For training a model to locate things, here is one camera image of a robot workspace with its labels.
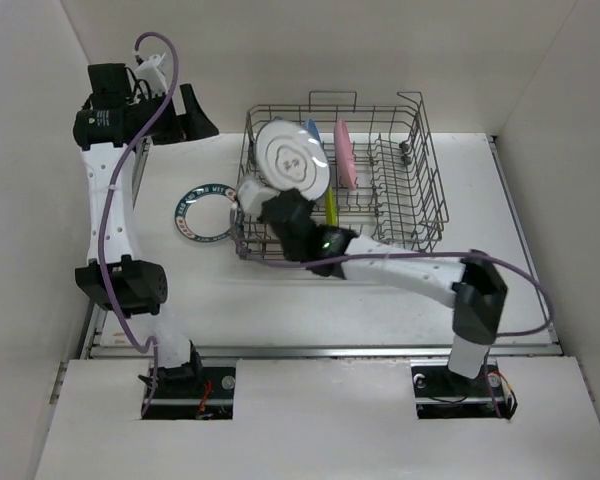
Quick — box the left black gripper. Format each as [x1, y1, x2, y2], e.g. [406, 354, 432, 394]
[127, 84, 218, 145]

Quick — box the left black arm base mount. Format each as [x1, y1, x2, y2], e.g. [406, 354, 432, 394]
[141, 366, 236, 421]

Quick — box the small green plate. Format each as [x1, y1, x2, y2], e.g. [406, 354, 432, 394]
[324, 186, 339, 227]

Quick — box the grey wire dish rack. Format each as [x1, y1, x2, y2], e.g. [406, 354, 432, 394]
[238, 91, 449, 251]

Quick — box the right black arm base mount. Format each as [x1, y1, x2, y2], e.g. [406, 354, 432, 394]
[411, 361, 519, 421]

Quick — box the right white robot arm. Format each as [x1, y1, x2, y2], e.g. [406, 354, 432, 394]
[258, 189, 508, 394]

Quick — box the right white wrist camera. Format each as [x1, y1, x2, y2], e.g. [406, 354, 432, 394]
[231, 176, 279, 218]

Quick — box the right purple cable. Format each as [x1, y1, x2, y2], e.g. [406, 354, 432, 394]
[227, 199, 555, 419]

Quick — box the blue plate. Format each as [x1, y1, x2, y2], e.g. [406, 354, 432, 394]
[303, 118, 322, 146]

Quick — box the white plate green lettered rim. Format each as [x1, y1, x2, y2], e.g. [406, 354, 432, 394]
[174, 183, 236, 244]

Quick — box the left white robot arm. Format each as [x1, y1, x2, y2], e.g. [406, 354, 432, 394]
[73, 55, 218, 397]

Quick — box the pink plate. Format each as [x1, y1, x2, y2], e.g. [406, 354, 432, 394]
[333, 119, 357, 190]

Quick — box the white plate teal quatrefoil design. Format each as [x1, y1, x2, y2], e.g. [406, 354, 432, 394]
[254, 119, 331, 201]

